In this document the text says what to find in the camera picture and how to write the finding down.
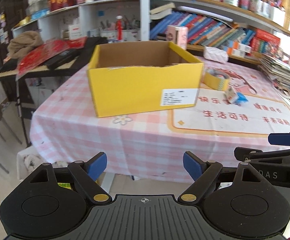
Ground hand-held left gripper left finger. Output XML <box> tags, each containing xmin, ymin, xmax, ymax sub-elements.
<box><xmin>26</xmin><ymin>152</ymin><xmax>112</xmax><ymax>204</ymax></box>

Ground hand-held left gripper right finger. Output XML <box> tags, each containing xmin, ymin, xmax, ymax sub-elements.
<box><xmin>178</xmin><ymin>151</ymin><xmax>264</xmax><ymax>204</ymax></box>

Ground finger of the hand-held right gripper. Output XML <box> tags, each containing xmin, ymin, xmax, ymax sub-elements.
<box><xmin>268</xmin><ymin>130</ymin><xmax>290</xmax><ymax>146</ymax></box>
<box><xmin>234</xmin><ymin>147</ymin><xmax>290</xmax><ymax>167</ymax></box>

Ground yellow cardboard box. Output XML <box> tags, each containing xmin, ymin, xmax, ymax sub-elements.
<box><xmin>87</xmin><ymin>41</ymin><xmax>205</xmax><ymax>118</ymax></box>

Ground yellow tape roll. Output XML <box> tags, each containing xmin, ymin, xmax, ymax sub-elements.
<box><xmin>202</xmin><ymin>67</ymin><xmax>231</xmax><ymax>91</ymax></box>

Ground pink checkered tablecloth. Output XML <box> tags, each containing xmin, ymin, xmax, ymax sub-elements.
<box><xmin>30</xmin><ymin>55</ymin><xmax>290</xmax><ymax>183</ymax></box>

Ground stack of papers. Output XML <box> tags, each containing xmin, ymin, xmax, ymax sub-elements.
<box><xmin>258</xmin><ymin>54</ymin><xmax>290</xmax><ymax>95</ymax></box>

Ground small white printed carton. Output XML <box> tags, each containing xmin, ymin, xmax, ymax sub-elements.
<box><xmin>223</xmin><ymin>87</ymin><xmax>238</xmax><ymax>103</ymax></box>

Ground black keyboard stand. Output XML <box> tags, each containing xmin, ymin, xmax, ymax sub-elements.
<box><xmin>15</xmin><ymin>75</ymin><xmax>35</xmax><ymax>148</ymax></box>

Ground orange and white box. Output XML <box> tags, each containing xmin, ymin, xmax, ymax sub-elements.
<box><xmin>226</xmin><ymin>40</ymin><xmax>252</xmax><ymax>53</ymax></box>
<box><xmin>227</xmin><ymin>47</ymin><xmax>245</xmax><ymax>57</ymax></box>

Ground red thick books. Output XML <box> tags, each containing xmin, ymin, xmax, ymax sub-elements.
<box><xmin>250</xmin><ymin>29</ymin><xmax>281</xmax><ymax>54</ymax></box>

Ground white quilted pouch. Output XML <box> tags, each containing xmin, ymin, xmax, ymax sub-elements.
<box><xmin>203</xmin><ymin>46</ymin><xmax>228</xmax><ymax>63</ymax></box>

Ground black flat box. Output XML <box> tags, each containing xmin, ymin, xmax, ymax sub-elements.
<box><xmin>44</xmin><ymin>49</ymin><xmax>82</xmax><ymax>70</ymax></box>

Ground black electronic keyboard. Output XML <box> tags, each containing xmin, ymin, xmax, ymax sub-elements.
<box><xmin>0</xmin><ymin>37</ymin><xmax>108</xmax><ymax>83</ymax></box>

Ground white storage box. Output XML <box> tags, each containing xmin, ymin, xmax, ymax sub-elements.
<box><xmin>270</xmin><ymin>5</ymin><xmax>285</xmax><ymax>27</ymax></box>

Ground red paper packet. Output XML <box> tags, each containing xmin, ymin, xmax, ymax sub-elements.
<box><xmin>66</xmin><ymin>37</ymin><xmax>88</xmax><ymax>49</ymax></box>

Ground white pen cup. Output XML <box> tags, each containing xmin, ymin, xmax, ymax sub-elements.
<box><xmin>99</xmin><ymin>20</ymin><xmax>118</xmax><ymax>40</ymax></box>
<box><xmin>122</xmin><ymin>19</ymin><xmax>140</xmax><ymax>42</ymax></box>

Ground row of leaning books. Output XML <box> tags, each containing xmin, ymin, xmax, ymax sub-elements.
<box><xmin>150</xmin><ymin>12</ymin><xmax>256</xmax><ymax>49</ymax></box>

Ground white box red label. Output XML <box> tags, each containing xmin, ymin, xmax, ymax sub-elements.
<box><xmin>68</xmin><ymin>24</ymin><xmax>83</xmax><ymax>40</ymax></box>

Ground red tassel ornament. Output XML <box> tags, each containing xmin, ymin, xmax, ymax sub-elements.
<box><xmin>115</xmin><ymin>16</ymin><xmax>123</xmax><ymax>40</ymax></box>

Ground beige cloth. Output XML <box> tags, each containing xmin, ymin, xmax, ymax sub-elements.
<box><xmin>7</xmin><ymin>31</ymin><xmax>45</xmax><ymax>59</ymax></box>

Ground white rolled paper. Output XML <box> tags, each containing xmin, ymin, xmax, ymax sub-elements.
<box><xmin>177</xmin><ymin>5</ymin><xmax>234</xmax><ymax>22</ymax></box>

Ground white bookshelf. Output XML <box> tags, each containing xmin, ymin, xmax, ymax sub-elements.
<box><xmin>11</xmin><ymin>0</ymin><xmax>290</xmax><ymax>65</ymax></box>

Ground two stacked lying books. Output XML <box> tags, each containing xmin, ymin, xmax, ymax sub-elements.
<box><xmin>150</xmin><ymin>2</ymin><xmax>176</xmax><ymax>20</ymax></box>

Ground light blue flat box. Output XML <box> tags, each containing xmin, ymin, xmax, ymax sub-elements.
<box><xmin>31</xmin><ymin>9</ymin><xmax>51</xmax><ymax>20</ymax></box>

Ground dark wooden door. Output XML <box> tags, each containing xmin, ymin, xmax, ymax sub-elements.
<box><xmin>0</xmin><ymin>0</ymin><xmax>29</xmax><ymax>63</ymax></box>

